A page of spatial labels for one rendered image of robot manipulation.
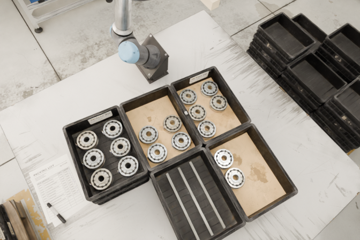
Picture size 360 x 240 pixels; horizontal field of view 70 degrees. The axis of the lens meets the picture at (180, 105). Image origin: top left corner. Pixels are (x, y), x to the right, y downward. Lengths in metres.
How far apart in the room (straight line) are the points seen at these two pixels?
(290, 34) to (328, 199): 1.40
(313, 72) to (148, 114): 1.57
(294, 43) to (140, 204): 1.80
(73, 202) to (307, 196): 1.27
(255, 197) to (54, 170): 1.08
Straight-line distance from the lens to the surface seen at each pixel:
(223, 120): 1.50
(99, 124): 1.49
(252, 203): 1.42
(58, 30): 3.11
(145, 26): 2.97
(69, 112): 1.71
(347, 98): 2.38
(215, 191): 1.38
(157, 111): 1.48
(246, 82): 1.81
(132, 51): 1.47
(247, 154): 1.46
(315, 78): 2.49
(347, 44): 2.72
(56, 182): 1.60
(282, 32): 2.50
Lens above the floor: 2.17
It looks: 64 degrees down
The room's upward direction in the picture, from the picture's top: 8 degrees clockwise
